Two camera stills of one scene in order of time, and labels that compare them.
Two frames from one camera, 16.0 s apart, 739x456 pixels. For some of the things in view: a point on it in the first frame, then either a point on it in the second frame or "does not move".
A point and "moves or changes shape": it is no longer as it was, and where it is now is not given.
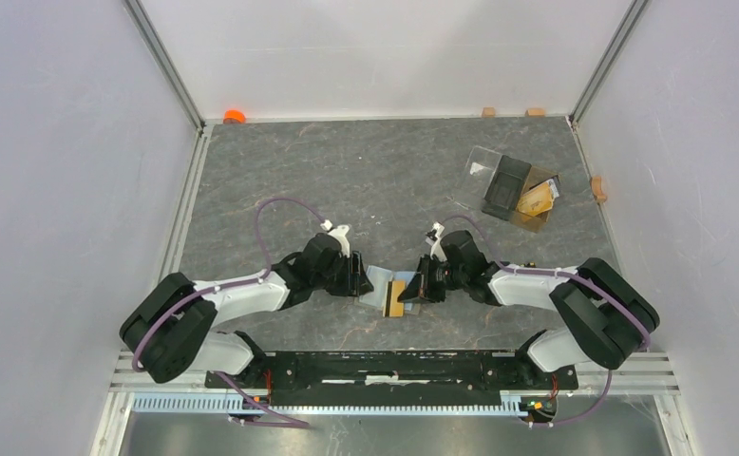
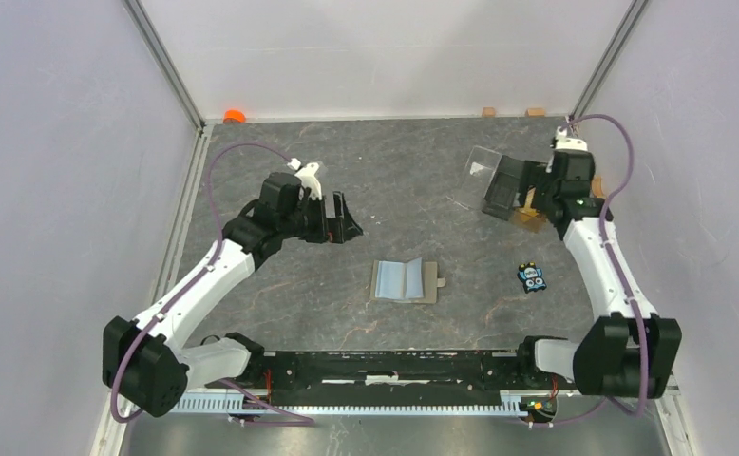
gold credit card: x=537 y=200 does not move
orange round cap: x=234 y=116 does not move
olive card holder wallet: x=379 y=298 moves or changes shape
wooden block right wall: x=596 y=186 does not move
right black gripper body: x=440 y=278 -> x=534 y=175
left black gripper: x=355 y=283 -> x=337 y=230
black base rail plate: x=484 y=377 does not move
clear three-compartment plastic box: x=508 y=189 does not move
